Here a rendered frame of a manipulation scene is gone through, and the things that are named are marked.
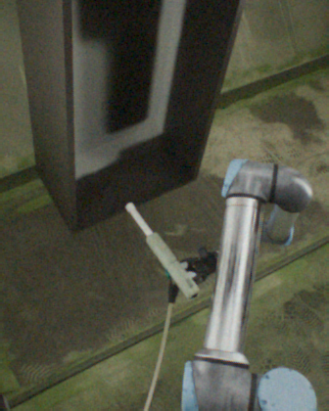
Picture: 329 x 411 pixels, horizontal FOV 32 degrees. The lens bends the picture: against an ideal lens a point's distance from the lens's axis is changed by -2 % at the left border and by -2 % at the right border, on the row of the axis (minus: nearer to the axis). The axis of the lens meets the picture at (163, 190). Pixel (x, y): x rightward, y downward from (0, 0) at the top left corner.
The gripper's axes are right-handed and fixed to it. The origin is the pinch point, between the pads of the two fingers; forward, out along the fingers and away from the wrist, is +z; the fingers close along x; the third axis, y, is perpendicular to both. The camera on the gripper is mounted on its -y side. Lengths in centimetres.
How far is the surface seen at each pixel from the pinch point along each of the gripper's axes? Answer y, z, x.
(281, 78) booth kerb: 26, -158, 110
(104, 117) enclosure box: -18, -8, 72
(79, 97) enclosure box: -35, 5, 70
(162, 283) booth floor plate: 46, -17, 24
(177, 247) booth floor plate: 44, -34, 37
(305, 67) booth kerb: 21, -176, 110
